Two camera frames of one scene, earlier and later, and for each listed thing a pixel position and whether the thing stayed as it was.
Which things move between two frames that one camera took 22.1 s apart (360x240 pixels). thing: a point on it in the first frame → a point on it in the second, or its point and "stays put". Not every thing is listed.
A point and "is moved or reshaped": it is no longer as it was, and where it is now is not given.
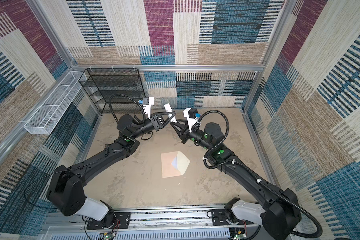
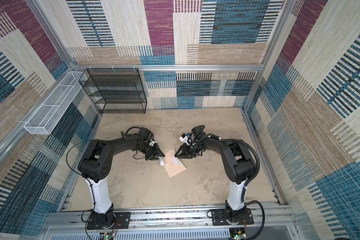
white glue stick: x=168 y=108 → x=161 y=160
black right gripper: x=183 y=134 → x=185 y=153
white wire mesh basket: x=45 y=119 stays put
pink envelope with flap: x=168 y=170 is moved or reshaped
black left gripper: x=158 y=123 → x=156 y=152
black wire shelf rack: x=115 y=90 stays put
